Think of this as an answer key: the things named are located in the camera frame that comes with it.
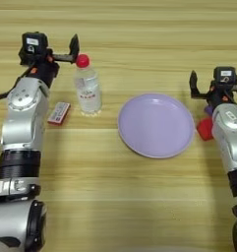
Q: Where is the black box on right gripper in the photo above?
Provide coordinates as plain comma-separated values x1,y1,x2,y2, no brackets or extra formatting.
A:
212,66,237,87

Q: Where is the red cube block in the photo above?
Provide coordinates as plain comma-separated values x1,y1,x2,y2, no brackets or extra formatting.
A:
196,116,215,142

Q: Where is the clear bottle with red cap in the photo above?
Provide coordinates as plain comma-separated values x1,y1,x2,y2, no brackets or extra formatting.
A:
73,53,103,116

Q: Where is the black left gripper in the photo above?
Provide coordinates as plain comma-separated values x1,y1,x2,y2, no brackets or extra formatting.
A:
17,32,81,89

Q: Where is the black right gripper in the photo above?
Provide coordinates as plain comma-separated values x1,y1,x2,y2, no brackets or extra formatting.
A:
188,69,237,111

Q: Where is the purple round plate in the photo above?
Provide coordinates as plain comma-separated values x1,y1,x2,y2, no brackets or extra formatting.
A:
117,93,196,159

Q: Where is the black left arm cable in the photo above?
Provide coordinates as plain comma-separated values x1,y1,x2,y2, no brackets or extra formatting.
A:
0,67,32,146

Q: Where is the small red and white packet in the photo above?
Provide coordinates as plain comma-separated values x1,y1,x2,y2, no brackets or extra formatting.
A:
46,101,72,126

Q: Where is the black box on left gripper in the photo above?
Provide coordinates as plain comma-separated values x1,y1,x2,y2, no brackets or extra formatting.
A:
21,31,49,56

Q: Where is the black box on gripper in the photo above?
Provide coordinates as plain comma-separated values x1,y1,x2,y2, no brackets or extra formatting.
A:
212,66,237,87
21,31,49,56

